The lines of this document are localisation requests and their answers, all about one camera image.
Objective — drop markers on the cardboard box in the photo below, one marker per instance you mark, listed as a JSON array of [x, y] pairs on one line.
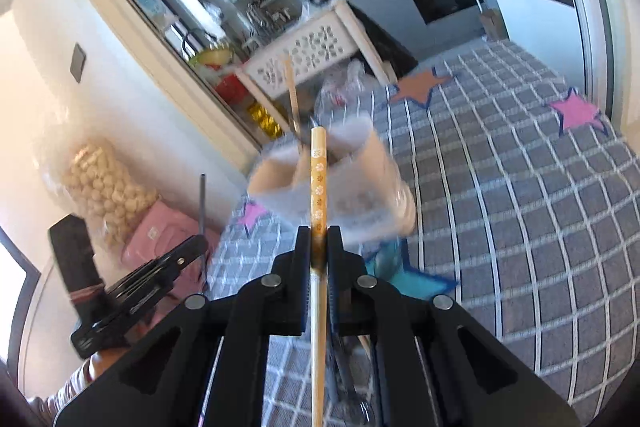
[[493, 24]]

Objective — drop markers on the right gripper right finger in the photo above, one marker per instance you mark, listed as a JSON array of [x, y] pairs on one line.
[[433, 363]]

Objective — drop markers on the orange floral chopstick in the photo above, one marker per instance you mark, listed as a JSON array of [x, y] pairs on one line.
[[318, 298]]

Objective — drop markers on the red plastic basket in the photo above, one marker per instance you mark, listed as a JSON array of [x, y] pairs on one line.
[[231, 89]]

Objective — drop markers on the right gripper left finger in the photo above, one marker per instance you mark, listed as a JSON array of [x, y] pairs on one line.
[[205, 362]]

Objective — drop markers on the pink plastic stools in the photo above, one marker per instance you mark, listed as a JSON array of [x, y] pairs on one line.
[[161, 230]]

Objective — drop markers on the yellow basin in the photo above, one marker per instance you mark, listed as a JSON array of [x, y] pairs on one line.
[[215, 58]]

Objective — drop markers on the white plastic utensil holder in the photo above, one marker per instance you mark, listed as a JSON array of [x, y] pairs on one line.
[[366, 196]]

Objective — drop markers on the gold foil package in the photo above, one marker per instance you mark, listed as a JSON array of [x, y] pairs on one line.
[[265, 121]]

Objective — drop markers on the bag of puffed snacks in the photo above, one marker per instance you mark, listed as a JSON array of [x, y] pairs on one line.
[[93, 182]]

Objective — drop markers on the grey wall switch panel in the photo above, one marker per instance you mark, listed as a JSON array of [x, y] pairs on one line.
[[77, 63]]

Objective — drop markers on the white flower-cutout cart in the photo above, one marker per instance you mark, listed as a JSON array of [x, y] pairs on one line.
[[328, 37]]

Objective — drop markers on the plain bamboo chopstick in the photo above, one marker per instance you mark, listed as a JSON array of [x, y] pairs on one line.
[[292, 94]]

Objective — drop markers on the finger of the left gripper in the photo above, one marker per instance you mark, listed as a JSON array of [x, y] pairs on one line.
[[157, 277]]

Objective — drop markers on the person's left hand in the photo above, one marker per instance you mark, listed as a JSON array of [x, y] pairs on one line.
[[102, 360]]

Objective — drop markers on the grey checkered tablecloth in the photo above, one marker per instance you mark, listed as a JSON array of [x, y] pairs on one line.
[[537, 222]]

